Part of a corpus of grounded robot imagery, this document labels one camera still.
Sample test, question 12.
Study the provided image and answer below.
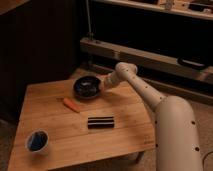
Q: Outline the metal pole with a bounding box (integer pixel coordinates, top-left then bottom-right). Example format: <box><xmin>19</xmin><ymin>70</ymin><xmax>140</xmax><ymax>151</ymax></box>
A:
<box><xmin>86</xmin><ymin>0</ymin><xmax>93</xmax><ymax>41</ymax></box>

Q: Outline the dark ceramic bowl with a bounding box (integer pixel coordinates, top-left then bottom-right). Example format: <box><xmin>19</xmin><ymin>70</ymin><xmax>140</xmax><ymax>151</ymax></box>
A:
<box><xmin>73</xmin><ymin>76</ymin><xmax>101</xmax><ymax>98</ymax></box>

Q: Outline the upper wooden shelf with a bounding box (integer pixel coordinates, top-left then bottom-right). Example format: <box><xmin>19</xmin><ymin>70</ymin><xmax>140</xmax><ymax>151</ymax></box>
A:
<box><xmin>93</xmin><ymin>0</ymin><xmax>213</xmax><ymax>21</ymax></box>

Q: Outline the black handle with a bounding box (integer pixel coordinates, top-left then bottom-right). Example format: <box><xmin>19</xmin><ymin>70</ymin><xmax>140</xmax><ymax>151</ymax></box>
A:
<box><xmin>177</xmin><ymin>58</ymin><xmax>208</xmax><ymax>70</ymax></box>

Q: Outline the black rectangular block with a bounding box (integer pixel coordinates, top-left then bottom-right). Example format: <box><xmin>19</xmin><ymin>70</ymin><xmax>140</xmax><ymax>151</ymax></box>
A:
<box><xmin>87</xmin><ymin>117</ymin><xmax>114</xmax><ymax>129</ymax></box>

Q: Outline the wooden table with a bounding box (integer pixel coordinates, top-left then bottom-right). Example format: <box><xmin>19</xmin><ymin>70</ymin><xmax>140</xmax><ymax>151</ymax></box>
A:
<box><xmin>8</xmin><ymin>79</ymin><xmax>155</xmax><ymax>171</ymax></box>

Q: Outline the orange carrot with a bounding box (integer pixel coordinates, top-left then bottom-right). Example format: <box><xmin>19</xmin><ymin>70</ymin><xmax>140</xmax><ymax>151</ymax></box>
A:
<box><xmin>63</xmin><ymin>98</ymin><xmax>80</xmax><ymax>113</ymax></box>

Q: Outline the long wooden bench case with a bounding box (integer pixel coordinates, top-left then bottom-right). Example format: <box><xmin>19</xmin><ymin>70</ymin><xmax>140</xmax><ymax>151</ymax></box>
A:
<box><xmin>80</xmin><ymin>37</ymin><xmax>213</xmax><ymax>84</ymax></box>

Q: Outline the white cup with blue contents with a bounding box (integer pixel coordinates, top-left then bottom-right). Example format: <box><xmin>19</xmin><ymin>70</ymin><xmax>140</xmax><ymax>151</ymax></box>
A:
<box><xmin>25</xmin><ymin>130</ymin><xmax>49</xmax><ymax>155</ymax></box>

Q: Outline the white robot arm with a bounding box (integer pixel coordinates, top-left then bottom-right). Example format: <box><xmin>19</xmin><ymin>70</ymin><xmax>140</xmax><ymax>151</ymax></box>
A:
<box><xmin>103</xmin><ymin>62</ymin><xmax>204</xmax><ymax>171</ymax></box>

